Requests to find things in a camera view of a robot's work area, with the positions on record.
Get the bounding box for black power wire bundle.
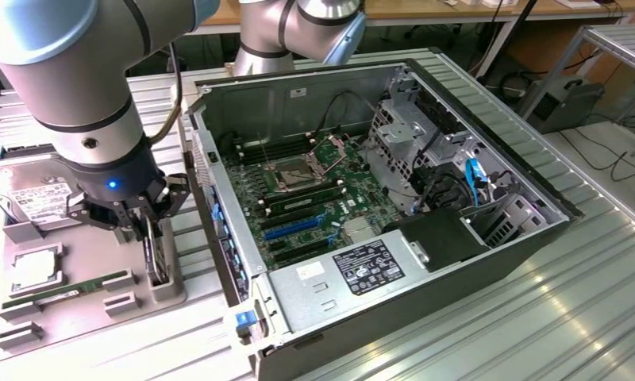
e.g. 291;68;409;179
409;162;478;211

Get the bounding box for black looped wire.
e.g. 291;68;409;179
316;90;375;140

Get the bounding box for grey parts rack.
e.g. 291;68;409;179
0;156;187;363

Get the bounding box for aluminium frame slat table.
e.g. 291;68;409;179
548;25;635;104

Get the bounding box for blue case latch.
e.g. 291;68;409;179
233;311;259;331

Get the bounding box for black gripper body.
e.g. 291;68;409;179
65;141;170;210

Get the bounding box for black open PC case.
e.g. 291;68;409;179
181;57;584;381

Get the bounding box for black plastic air shroud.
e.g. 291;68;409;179
381;207;492;264

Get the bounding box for blue expansion slot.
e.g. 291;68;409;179
263;224;325;242

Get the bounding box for installed black RAM stick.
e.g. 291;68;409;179
265;187;345;212

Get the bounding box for silver CPU chip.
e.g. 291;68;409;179
8;250;65;294

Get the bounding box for green RAM stick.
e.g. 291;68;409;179
1;276;118;310

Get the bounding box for blue SATA wire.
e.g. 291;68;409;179
463;156;490;208

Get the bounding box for silver power supply unit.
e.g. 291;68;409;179
267;232;431;334

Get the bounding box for small silver chipset heatsink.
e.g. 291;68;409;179
341;221;377;244

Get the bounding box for black expansion slot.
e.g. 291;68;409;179
271;237;332;263

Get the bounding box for wooden desk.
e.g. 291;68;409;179
181;0;635;37

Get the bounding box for metal disk bay cage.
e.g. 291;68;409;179
367;97;459;191

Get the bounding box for black box on floor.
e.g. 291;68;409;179
527;78;606;135

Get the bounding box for black floor cables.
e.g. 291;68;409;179
576;113;635;207

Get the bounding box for CPU socket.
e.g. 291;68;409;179
267;158;321;194

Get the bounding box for silver hard disk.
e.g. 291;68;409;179
0;155;89;232

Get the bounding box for metal socket cover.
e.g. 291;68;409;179
305;134;355;171

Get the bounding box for green motherboard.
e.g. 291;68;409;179
219;133;401;271

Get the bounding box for black robot cable hose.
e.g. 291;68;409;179
150;39;185;140

